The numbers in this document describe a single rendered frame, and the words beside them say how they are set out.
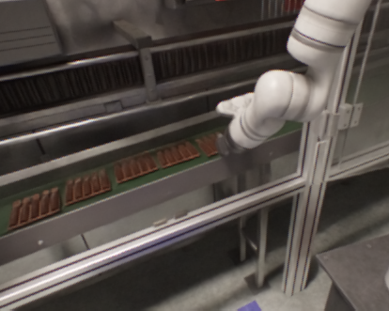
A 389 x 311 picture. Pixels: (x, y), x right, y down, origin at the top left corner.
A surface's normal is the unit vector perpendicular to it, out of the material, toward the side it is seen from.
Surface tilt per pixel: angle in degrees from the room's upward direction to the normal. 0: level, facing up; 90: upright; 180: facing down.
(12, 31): 90
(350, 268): 0
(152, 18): 90
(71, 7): 90
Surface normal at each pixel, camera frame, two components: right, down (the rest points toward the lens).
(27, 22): 0.38, 0.47
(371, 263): -0.09, -0.84
